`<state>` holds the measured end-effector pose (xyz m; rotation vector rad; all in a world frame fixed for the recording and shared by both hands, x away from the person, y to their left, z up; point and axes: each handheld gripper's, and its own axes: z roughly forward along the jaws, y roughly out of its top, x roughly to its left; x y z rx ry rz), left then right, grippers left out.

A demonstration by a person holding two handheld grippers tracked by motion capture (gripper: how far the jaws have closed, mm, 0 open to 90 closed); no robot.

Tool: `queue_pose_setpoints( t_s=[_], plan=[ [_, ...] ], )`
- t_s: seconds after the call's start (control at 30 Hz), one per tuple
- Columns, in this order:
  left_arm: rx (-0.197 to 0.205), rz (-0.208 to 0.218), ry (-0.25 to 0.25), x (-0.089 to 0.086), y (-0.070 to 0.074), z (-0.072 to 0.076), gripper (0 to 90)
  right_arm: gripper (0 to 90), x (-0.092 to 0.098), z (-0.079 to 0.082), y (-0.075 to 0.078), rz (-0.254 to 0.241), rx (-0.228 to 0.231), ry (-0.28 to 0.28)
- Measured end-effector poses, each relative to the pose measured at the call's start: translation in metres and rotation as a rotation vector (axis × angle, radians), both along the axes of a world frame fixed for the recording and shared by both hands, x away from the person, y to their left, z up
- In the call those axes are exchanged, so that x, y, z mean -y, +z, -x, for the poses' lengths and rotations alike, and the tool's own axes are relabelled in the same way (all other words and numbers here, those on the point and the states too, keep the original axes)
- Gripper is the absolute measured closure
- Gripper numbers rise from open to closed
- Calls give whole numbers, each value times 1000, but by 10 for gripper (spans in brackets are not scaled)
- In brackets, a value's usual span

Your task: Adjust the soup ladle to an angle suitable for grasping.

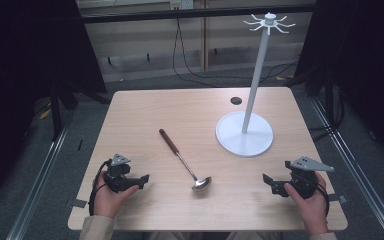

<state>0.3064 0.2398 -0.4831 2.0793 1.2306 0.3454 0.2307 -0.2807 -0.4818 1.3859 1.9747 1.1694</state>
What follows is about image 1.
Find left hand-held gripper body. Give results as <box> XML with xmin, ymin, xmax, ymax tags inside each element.
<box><xmin>103</xmin><ymin>153</ymin><xmax>142</xmax><ymax>194</ymax></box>

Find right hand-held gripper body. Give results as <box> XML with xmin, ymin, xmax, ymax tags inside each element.
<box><xmin>284</xmin><ymin>156</ymin><xmax>335</xmax><ymax>200</ymax></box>

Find person's left hand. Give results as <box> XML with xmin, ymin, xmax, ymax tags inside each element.
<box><xmin>93</xmin><ymin>169</ymin><xmax>141</xmax><ymax>220</ymax></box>

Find person's right hand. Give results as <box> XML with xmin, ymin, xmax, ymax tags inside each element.
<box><xmin>283</xmin><ymin>172</ymin><xmax>330</xmax><ymax>236</ymax></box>

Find grey tape piece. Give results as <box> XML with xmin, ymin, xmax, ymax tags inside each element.
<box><xmin>65</xmin><ymin>197</ymin><xmax>88</xmax><ymax>209</ymax></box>
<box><xmin>327</xmin><ymin>193</ymin><xmax>349</xmax><ymax>205</ymax></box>

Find white hook rack stand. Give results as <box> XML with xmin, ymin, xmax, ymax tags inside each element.
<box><xmin>215</xmin><ymin>12</ymin><xmax>297</xmax><ymax>158</ymax></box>

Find black metal stand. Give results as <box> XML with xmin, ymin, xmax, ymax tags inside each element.
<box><xmin>49</xmin><ymin>79</ymin><xmax>80</xmax><ymax>142</ymax></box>

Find black curtain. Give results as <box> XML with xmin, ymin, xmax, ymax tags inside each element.
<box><xmin>0</xmin><ymin>0</ymin><xmax>108</xmax><ymax>214</ymax></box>
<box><xmin>294</xmin><ymin>0</ymin><xmax>384</xmax><ymax>169</ymax></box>

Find black horizontal bar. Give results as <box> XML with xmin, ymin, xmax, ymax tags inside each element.
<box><xmin>79</xmin><ymin>3</ymin><xmax>316</xmax><ymax>24</ymax></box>

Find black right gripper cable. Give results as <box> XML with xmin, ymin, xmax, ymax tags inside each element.
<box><xmin>314</xmin><ymin>181</ymin><xmax>331</xmax><ymax>222</ymax></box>

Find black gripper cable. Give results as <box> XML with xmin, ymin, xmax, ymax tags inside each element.
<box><xmin>88</xmin><ymin>159</ymin><xmax>113</xmax><ymax>217</ymax></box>
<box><xmin>314</xmin><ymin>181</ymin><xmax>331</xmax><ymax>222</ymax></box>

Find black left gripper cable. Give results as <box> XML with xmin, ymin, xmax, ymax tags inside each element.
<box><xmin>88</xmin><ymin>159</ymin><xmax>113</xmax><ymax>217</ymax></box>

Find steel ladle with brown handle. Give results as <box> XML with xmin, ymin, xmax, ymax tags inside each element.
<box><xmin>158</xmin><ymin>128</ymin><xmax>213</xmax><ymax>193</ymax></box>

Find metal floor rail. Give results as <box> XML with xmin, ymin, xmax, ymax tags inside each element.
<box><xmin>5</xmin><ymin>109</ymin><xmax>78</xmax><ymax>240</ymax></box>
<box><xmin>309</xmin><ymin>96</ymin><xmax>384</xmax><ymax>240</ymax></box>

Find black floor cables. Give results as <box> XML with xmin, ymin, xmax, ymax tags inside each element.
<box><xmin>307</xmin><ymin>79</ymin><xmax>347</xmax><ymax>142</ymax></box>

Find black hanging cable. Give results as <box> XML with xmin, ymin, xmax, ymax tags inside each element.
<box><xmin>171</xmin><ymin>18</ymin><xmax>301</xmax><ymax>88</ymax></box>

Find white wall socket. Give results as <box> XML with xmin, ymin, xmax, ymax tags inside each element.
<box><xmin>169</xmin><ymin>0</ymin><xmax>195</xmax><ymax>11</ymax></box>

